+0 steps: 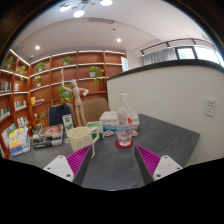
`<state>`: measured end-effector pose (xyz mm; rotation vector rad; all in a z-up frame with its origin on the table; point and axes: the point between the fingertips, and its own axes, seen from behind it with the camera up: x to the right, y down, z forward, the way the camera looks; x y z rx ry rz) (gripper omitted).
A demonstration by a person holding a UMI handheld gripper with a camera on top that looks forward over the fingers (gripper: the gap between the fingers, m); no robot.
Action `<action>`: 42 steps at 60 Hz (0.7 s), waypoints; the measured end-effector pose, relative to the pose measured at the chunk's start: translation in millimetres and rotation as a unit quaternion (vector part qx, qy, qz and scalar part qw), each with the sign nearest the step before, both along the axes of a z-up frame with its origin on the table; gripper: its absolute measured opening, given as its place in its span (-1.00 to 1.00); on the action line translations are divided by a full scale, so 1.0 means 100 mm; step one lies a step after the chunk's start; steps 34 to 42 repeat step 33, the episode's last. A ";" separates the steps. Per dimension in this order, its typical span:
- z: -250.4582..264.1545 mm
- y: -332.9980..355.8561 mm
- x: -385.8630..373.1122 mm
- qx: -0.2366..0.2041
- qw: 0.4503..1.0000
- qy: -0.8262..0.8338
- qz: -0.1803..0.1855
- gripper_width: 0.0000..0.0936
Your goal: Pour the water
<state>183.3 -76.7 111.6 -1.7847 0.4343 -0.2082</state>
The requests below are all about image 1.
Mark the flat round red coaster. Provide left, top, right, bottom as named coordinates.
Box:
left=114, top=138, right=135, bottom=150

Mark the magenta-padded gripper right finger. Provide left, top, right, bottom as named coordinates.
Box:
left=133, top=144, right=184, bottom=186

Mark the white and green drink carton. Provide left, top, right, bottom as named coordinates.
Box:
left=62, top=113, right=75, bottom=135

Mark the grey curtain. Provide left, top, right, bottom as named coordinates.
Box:
left=142, top=47, right=178, bottom=66

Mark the white wall sign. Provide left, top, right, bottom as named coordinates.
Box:
left=120, top=55, right=130, bottom=73

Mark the stack of white boxes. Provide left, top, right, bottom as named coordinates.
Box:
left=99, top=110, right=141, bottom=132

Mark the dark navy chair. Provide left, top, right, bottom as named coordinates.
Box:
left=48, top=103, right=73, bottom=128

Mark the window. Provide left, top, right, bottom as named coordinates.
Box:
left=175, top=45, right=224, bottom=66

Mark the wooden artist mannequin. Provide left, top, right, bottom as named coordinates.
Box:
left=59, top=68, right=91, bottom=127

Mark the clear plastic water bottle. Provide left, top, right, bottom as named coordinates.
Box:
left=114, top=91, right=135, bottom=148

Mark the stack of colourful books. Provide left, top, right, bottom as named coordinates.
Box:
left=1, top=125, right=32, bottom=158

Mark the black curtain rail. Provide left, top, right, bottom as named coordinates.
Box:
left=139, top=37, right=218, bottom=56

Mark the stack of dark books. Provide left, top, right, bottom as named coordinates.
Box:
left=30, top=123, right=65, bottom=149

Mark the small green and white box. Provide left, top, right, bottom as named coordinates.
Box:
left=86, top=120, right=105, bottom=141

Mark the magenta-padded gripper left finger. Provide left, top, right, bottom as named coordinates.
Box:
left=43, top=143, right=96, bottom=187

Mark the branched ceiling lamp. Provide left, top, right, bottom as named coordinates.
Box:
left=59, top=0, right=115, bottom=19

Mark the tan upholstered chair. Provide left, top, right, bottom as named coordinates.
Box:
left=81, top=97, right=111, bottom=124

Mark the orange wooden shelf unit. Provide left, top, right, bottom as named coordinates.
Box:
left=0, top=48, right=128, bottom=160

